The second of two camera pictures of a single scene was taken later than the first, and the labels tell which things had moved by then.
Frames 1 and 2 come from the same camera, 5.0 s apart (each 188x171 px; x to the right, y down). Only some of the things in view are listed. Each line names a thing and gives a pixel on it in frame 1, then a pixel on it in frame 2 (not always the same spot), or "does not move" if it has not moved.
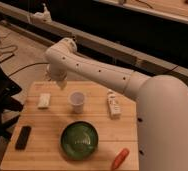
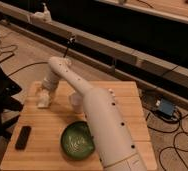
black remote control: x=23 y=137 does not move
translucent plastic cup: x=77 y=100 does not move
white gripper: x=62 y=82 to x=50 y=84
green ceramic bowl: x=79 y=140 does not move
